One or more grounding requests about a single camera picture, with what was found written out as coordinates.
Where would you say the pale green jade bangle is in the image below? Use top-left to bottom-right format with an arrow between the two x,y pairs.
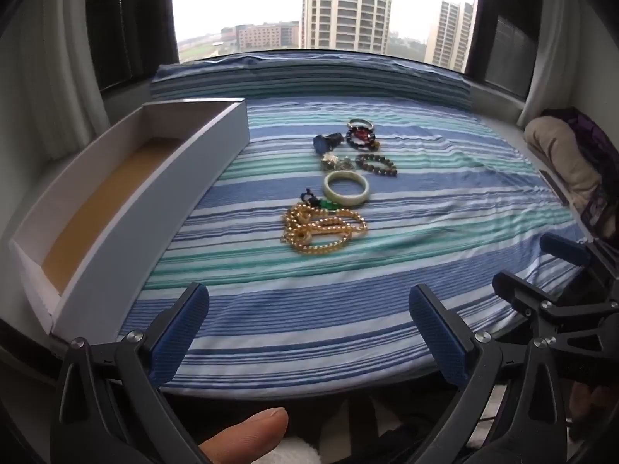
322,171 -> 370,206

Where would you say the gold bead necklace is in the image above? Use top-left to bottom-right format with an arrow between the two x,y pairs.
280,202 -> 369,256

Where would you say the brown wooden bead bracelet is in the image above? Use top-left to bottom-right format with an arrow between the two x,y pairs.
354,152 -> 399,178

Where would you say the silver ring jewelry cluster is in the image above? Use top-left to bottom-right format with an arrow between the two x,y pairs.
321,152 -> 356,172

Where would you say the black bead bracelet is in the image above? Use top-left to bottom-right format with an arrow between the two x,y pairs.
344,126 -> 381,152

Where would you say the gold braided bangle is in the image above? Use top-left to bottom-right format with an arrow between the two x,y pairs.
347,118 -> 374,131

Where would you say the black blue-faced wristwatch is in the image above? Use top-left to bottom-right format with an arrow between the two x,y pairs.
313,133 -> 343,156

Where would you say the person's right hand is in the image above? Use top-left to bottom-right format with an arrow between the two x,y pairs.
569,381 -> 615,424

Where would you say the person's left hand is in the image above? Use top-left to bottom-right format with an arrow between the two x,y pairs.
199,408 -> 289,464

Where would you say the beige cushion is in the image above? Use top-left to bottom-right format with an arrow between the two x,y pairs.
525,116 -> 601,213

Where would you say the white cardboard box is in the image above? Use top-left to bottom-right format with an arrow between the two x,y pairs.
9,99 -> 250,344

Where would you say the white fluffy sleeve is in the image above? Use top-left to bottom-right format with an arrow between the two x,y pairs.
273,438 -> 322,464

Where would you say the right white curtain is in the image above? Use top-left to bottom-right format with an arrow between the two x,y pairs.
517,0 -> 581,128

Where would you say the white curtain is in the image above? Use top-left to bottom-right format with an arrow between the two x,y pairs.
20,0 -> 110,159
517,0 -> 581,128

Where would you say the blue striped bed sheet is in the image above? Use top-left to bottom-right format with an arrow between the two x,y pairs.
122,51 -> 583,399

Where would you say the left white curtain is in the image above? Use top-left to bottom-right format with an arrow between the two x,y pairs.
20,0 -> 110,159

